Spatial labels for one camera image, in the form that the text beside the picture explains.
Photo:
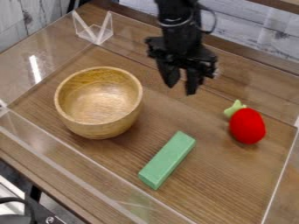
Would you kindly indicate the light wooden bowl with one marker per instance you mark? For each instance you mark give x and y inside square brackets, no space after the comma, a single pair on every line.
[99,101]

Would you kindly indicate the clear acrylic tray wall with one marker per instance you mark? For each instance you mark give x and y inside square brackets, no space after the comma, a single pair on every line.
[92,192]

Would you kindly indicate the red plush strawberry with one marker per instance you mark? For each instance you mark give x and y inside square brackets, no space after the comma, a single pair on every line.
[246,123]

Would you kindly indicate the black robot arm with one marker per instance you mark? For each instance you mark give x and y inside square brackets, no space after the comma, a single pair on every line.
[185,20]

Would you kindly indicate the green rectangular block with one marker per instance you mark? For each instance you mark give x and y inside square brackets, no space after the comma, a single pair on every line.
[166,160]

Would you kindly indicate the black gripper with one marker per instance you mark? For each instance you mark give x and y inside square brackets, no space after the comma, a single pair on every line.
[179,50]

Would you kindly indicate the clear acrylic corner bracket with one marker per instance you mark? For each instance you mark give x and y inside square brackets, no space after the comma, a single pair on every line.
[96,34]

